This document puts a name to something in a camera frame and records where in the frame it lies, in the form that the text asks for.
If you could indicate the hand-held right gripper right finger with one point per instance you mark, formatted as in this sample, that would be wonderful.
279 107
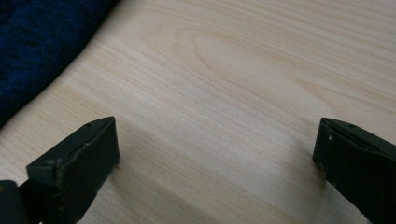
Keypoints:
358 161

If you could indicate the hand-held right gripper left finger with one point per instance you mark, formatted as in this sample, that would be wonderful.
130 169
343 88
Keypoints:
84 155

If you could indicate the dark blue knitted cloth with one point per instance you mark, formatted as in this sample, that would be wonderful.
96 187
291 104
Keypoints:
34 46

